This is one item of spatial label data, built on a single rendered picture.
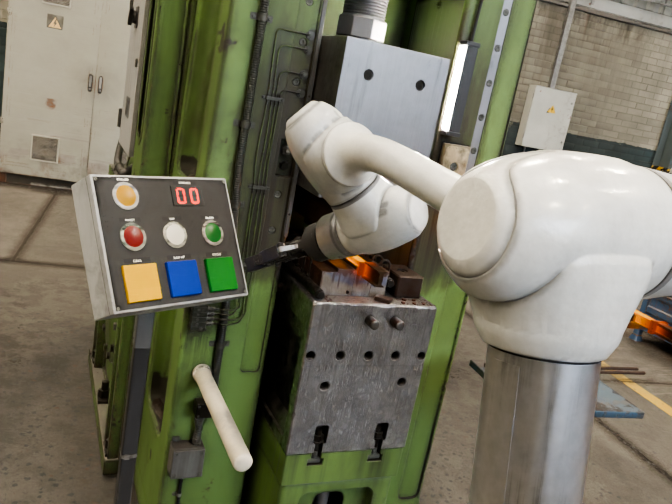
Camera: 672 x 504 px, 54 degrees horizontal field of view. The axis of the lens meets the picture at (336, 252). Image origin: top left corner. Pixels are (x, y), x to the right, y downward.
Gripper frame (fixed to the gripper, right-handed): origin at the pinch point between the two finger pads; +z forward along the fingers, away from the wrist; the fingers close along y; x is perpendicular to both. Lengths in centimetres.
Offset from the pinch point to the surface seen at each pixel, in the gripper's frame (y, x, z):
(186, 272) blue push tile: -9.5, 1.1, 12.5
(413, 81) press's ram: 49, 40, -16
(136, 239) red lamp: -19.7, 8.8, 12.9
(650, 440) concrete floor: 266, -109, 24
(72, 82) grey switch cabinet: 221, 259, 451
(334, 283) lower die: 39.0, -5.4, 15.4
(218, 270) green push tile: -1.1, 0.8, 12.5
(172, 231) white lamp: -10.8, 10.1, 12.9
